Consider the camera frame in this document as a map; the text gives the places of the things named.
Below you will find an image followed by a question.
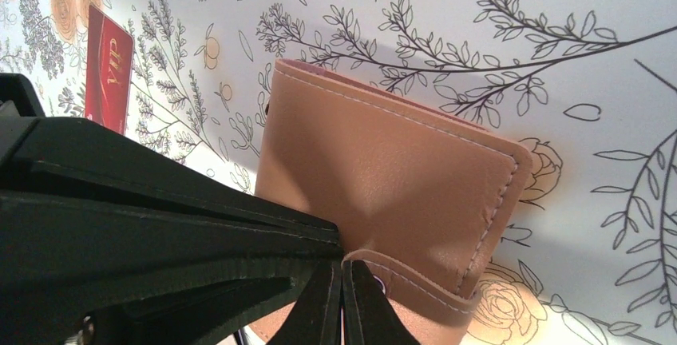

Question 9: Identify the floral patterned table mat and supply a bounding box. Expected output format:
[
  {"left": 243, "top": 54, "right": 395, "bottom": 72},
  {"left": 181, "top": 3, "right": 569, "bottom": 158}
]
[{"left": 1, "top": 0, "right": 676, "bottom": 344}]

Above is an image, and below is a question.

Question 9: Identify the lone red card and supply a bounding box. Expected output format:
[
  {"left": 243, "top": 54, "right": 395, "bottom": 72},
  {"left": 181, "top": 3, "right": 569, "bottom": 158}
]
[{"left": 84, "top": 4, "right": 134, "bottom": 135}]

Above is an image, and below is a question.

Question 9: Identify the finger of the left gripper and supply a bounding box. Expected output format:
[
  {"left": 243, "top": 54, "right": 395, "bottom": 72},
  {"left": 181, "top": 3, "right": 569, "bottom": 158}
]
[{"left": 1, "top": 73, "right": 342, "bottom": 344}]

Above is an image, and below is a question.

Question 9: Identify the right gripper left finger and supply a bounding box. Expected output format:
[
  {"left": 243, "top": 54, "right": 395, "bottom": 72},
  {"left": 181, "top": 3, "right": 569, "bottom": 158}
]
[{"left": 267, "top": 262, "right": 342, "bottom": 345}]

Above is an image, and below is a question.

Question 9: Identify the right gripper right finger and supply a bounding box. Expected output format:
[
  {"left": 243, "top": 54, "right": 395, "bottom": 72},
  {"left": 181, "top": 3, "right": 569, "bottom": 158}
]
[{"left": 342, "top": 260, "right": 419, "bottom": 345}]

